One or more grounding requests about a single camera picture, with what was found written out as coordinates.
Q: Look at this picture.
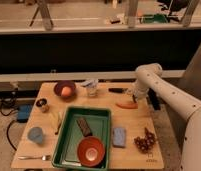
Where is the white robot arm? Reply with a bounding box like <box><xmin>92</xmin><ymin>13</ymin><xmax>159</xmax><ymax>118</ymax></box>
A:
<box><xmin>130</xmin><ymin>63</ymin><xmax>201</xmax><ymax>171</ymax></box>

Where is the red bowl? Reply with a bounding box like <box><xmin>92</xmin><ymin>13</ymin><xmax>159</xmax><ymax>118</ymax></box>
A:
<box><xmin>77</xmin><ymin>136</ymin><xmax>105</xmax><ymax>167</ymax></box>

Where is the dark chocolate bar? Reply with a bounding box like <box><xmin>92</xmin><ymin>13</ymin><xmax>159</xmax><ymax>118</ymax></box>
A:
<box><xmin>77</xmin><ymin>117</ymin><xmax>92</xmax><ymax>137</ymax></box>

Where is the black cable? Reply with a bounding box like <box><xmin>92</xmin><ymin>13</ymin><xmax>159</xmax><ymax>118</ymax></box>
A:
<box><xmin>0</xmin><ymin>96</ymin><xmax>22</xmax><ymax>152</ymax></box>

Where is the blue power box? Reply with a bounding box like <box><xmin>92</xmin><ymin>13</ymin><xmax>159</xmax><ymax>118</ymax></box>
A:
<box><xmin>17</xmin><ymin>105</ymin><xmax>32</xmax><ymax>123</ymax></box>

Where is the banana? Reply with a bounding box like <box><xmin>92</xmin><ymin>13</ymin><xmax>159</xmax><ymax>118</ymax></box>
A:
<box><xmin>49</xmin><ymin>112</ymin><xmax>62</xmax><ymax>135</ymax></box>

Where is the bunch of dark grapes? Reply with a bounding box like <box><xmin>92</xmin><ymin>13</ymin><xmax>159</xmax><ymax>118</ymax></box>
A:
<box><xmin>134</xmin><ymin>128</ymin><xmax>156</xmax><ymax>154</ymax></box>

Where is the small dark tin can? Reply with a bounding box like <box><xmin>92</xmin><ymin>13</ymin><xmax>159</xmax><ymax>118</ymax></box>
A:
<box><xmin>36</xmin><ymin>98</ymin><xmax>49</xmax><ymax>113</ymax></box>

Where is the black handled knife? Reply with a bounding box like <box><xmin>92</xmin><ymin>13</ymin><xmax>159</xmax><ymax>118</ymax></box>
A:
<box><xmin>108</xmin><ymin>88</ymin><xmax>127</xmax><ymax>93</ymax></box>

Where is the silver fork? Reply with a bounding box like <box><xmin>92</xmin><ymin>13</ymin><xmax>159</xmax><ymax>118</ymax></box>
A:
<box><xmin>18</xmin><ymin>155</ymin><xmax>51</xmax><ymax>161</ymax></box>

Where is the clear plastic cup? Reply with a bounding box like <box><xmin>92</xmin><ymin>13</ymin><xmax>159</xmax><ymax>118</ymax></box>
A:
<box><xmin>81</xmin><ymin>79</ymin><xmax>98</xmax><ymax>97</ymax></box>

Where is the wooden table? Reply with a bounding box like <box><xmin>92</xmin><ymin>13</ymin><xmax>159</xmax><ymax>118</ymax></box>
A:
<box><xmin>11</xmin><ymin>83</ymin><xmax>164</xmax><ymax>170</ymax></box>

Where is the green plastic tray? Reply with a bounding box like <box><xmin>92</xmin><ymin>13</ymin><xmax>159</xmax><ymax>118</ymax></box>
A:
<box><xmin>52</xmin><ymin>106</ymin><xmax>111</xmax><ymax>171</ymax></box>

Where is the blue sponge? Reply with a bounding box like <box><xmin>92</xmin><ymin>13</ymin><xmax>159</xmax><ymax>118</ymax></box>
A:
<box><xmin>112</xmin><ymin>127</ymin><xmax>126</xmax><ymax>148</ymax></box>

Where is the blue cup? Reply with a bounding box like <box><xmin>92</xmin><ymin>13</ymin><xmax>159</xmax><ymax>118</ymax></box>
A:
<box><xmin>27</xmin><ymin>127</ymin><xmax>44</xmax><ymax>144</ymax></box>

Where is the purple bowl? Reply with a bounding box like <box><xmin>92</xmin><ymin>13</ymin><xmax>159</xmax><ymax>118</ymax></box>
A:
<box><xmin>54</xmin><ymin>80</ymin><xmax>76</xmax><ymax>99</ymax></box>

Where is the orange fruit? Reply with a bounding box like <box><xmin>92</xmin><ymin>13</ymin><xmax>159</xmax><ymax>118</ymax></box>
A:
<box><xmin>61</xmin><ymin>87</ymin><xmax>71</xmax><ymax>97</ymax></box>

